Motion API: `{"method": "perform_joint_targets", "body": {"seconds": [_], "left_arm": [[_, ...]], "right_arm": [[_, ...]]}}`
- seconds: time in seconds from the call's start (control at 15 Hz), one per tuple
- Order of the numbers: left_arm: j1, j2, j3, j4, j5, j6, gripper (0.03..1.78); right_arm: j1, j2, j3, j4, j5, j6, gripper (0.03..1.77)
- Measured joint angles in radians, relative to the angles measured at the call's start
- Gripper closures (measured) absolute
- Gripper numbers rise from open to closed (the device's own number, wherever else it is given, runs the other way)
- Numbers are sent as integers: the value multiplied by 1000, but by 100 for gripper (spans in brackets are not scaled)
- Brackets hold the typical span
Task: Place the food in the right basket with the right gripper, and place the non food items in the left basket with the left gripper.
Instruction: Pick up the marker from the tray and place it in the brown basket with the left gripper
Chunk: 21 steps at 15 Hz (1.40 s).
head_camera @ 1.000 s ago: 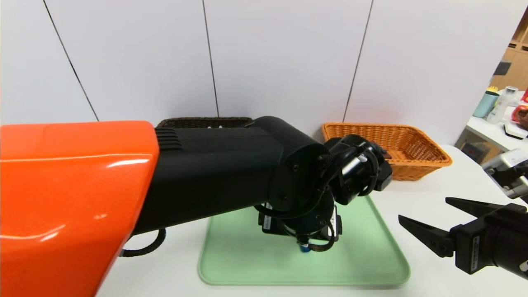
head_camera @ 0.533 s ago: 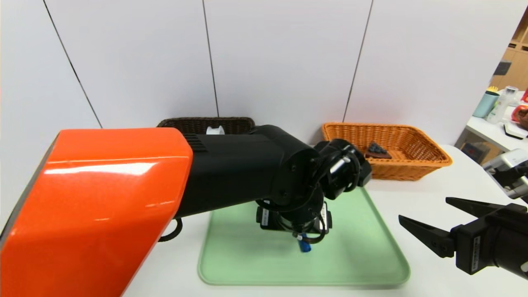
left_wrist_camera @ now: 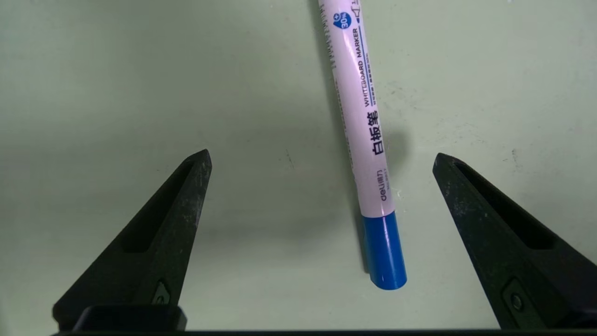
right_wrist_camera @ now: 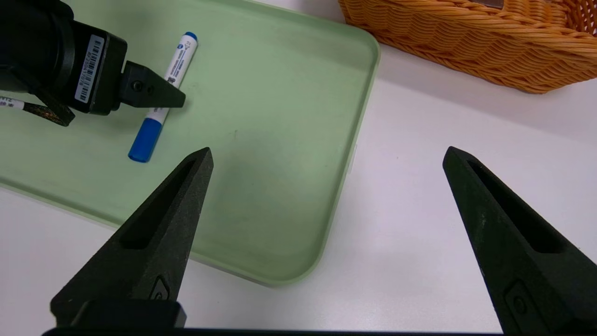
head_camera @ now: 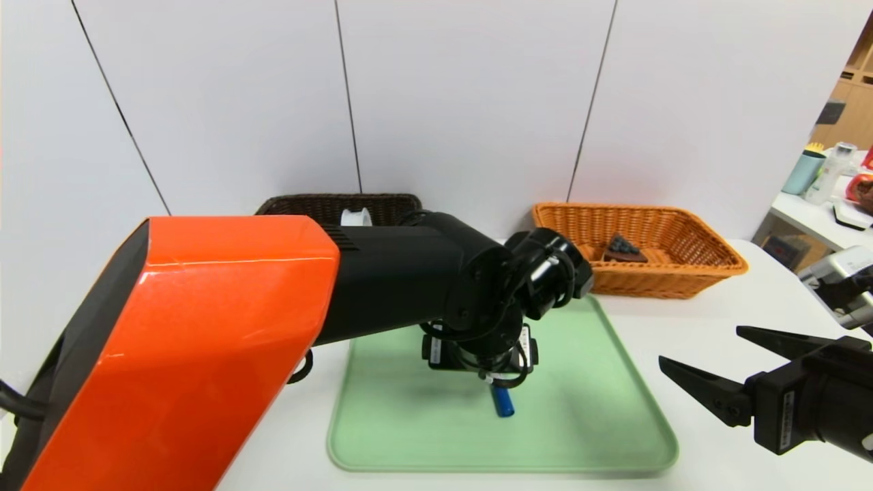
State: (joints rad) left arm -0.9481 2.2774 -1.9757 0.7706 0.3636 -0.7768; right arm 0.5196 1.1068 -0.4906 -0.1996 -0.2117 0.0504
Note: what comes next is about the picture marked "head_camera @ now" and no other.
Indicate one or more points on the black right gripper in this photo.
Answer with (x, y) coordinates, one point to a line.
(784, 410)

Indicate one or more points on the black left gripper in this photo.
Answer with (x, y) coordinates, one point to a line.
(477, 356)

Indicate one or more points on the blue and white marker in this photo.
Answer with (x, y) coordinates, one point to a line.
(503, 404)

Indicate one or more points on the chocolate blueberry cake slice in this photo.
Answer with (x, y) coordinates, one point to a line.
(624, 252)

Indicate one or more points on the white tape roll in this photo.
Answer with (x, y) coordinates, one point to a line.
(356, 217)

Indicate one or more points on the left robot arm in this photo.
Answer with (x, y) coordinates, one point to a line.
(204, 327)

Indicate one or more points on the orange wicker basket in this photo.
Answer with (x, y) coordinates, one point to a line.
(648, 283)

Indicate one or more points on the dark brown wicker basket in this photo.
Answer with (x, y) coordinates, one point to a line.
(307, 204)

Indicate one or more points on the light green plastic tray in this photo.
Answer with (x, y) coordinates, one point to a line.
(580, 409)

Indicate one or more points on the white side table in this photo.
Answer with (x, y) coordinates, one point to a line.
(794, 211)

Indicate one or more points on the black and white eraser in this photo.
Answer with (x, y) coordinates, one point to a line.
(852, 217)

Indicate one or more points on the teal cup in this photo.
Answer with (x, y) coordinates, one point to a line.
(801, 176)

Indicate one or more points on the clear plastic bottle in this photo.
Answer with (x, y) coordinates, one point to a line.
(826, 179)

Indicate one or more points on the round red object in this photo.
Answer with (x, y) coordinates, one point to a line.
(859, 189)

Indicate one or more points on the yellow plastic item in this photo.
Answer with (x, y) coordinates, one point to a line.
(813, 149)

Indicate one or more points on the red package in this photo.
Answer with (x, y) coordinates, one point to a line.
(869, 158)

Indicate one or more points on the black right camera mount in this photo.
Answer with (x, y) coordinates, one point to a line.
(852, 290)

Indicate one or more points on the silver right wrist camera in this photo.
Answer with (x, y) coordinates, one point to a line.
(842, 262)

